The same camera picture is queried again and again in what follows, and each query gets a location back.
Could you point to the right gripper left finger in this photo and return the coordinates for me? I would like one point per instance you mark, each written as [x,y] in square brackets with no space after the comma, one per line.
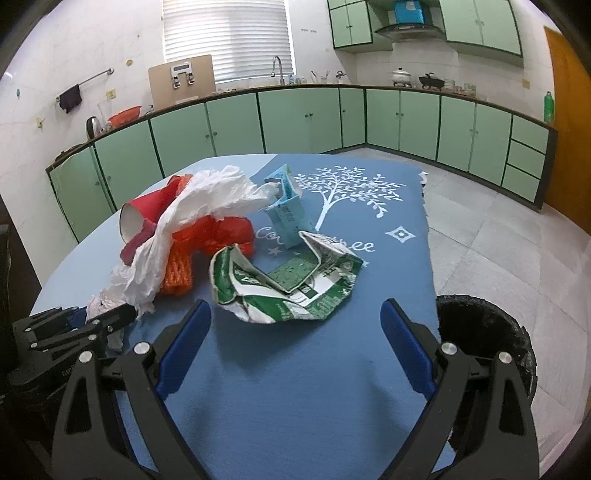
[90,441]

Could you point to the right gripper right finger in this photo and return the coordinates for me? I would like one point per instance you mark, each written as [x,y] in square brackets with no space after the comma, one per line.
[507,445]

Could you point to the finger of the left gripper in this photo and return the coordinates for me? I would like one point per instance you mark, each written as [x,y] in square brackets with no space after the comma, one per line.
[43,326]
[100,327]

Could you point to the white tissue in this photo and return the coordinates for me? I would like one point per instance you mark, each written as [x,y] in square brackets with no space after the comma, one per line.
[108,299]

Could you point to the orange foam fruit net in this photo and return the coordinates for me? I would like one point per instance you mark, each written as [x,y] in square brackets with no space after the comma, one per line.
[178,276]

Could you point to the red paper cup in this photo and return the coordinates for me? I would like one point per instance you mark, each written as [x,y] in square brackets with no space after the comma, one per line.
[148,207]

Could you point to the red plastic mesh bag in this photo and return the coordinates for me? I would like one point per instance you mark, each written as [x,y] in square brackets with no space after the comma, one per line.
[207,234]

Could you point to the white plastic bag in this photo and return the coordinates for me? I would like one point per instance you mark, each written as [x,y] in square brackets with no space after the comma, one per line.
[201,213]

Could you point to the crushed green milk carton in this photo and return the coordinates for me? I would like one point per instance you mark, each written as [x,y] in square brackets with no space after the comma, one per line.
[310,286]

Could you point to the light blue tissue box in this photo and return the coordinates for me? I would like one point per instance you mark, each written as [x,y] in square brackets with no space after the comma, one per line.
[288,214]

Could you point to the black trash bin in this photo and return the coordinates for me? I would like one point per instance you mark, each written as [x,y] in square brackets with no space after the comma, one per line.
[482,330]

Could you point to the green lower kitchen cabinets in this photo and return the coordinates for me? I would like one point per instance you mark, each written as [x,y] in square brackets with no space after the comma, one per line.
[497,147]

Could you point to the green kitchen cabinets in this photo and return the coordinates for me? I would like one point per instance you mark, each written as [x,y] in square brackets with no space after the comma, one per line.
[485,28]
[497,147]

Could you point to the chrome kitchen faucet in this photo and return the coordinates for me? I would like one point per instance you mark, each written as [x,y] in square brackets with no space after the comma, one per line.
[277,70]

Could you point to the green upper kitchen cabinets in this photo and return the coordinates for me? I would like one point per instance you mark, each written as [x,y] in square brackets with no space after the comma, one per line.
[485,28]

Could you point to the dark red sponge piece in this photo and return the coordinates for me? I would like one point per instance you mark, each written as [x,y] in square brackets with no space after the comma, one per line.
[146,232]

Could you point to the blue tree-print tablecloth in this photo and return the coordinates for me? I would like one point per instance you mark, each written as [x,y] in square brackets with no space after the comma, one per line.
[267,337]

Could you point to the steel electric kettle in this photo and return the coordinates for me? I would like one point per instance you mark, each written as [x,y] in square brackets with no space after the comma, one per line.
[93,128]

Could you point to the red plastic basin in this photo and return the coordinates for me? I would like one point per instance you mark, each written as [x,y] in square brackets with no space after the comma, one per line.
[125,116]

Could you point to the dark hanging towel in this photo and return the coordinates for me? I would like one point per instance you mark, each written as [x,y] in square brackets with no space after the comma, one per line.
[70,99]

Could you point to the brown water purifier box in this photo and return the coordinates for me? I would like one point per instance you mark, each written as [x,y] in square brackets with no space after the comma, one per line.
[179,81]

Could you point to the metal towel bar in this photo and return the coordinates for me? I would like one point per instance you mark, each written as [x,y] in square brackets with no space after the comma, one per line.
[106,72]

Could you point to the white window blind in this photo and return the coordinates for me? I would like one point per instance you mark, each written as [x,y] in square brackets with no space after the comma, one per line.
[242,37]

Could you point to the green bottle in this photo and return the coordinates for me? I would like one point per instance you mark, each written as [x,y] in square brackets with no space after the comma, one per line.
[548,108]

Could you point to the black wok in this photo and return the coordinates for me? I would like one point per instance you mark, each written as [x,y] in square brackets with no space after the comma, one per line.
[431,81]

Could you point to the wooden door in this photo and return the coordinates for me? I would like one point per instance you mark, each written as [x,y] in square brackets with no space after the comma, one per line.
[569,188]

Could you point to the white cooking pot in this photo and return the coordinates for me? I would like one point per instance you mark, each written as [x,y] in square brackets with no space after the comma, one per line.
[401,77]

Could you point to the blue range hood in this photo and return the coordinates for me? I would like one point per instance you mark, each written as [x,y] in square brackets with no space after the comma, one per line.
[413,20]

